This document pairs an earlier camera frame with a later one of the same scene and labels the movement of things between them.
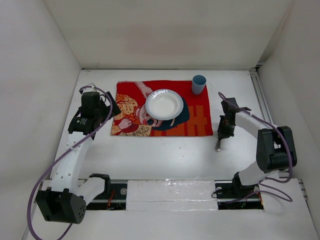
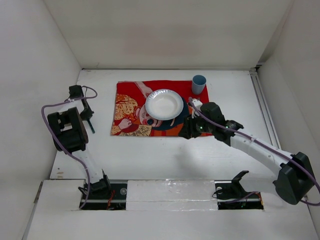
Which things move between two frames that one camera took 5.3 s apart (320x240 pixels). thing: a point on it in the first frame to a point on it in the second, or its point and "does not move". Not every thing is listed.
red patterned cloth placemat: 194,119 does not move
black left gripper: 107,108 to 88,114
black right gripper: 222,132 to 188,128
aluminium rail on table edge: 265,109 does not move
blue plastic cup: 198,82 does not move
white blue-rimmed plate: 163,104 does not move
